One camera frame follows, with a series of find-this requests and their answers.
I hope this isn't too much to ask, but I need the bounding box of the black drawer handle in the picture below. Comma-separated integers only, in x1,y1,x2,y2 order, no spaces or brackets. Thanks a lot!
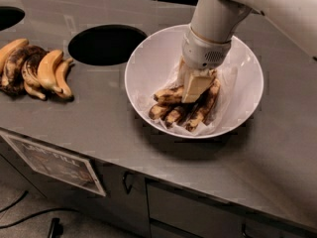
241,223,255,238

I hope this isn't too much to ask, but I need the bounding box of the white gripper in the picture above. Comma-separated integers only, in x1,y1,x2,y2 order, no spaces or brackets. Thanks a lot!
176,27,231,103

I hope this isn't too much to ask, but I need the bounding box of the small yellow banana on counter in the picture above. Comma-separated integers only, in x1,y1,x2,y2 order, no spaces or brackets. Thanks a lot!
55,58,73,99

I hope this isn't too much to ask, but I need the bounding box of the white bowl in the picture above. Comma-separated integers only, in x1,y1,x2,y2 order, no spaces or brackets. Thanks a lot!
125,25,264,139

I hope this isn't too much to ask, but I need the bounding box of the brown spotted banana on counter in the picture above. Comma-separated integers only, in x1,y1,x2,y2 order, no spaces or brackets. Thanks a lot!
22,55,47,101

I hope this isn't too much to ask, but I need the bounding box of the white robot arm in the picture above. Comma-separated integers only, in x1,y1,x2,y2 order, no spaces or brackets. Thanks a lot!
180,0,317,103

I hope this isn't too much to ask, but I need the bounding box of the black floor cable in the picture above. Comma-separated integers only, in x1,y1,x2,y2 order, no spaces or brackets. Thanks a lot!
0,189,79,230

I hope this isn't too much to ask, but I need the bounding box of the middle lower banana in bowl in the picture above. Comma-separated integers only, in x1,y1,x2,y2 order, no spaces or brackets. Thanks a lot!
164,103,194,128

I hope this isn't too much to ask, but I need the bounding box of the grey cabinet drawer front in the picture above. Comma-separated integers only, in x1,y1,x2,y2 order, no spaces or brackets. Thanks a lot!
147,183,243,238

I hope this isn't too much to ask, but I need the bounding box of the leftmost yellow banana on counter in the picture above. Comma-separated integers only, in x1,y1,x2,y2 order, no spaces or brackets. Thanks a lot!
0,39,29,74

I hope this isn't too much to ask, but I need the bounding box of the black object on floor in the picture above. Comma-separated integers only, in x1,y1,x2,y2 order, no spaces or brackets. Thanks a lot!
48,218,63,238

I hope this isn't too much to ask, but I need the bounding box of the landfill label sign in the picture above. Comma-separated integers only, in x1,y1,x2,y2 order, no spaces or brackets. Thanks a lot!
2,134,106,196

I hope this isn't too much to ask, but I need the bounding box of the dark brown banana on counter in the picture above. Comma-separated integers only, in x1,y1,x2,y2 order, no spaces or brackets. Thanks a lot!
1,45,47,96

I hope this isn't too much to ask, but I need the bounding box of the clear plastic wrap in bowl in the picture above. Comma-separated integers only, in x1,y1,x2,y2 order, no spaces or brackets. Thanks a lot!
125,60,264,139

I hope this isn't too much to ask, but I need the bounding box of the left lower banana in bowl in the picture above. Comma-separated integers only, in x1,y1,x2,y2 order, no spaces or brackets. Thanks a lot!
149,104,172,120

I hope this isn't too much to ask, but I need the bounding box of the black cabinet door handle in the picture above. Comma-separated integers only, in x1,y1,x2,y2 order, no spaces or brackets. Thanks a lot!
122,171,134,194

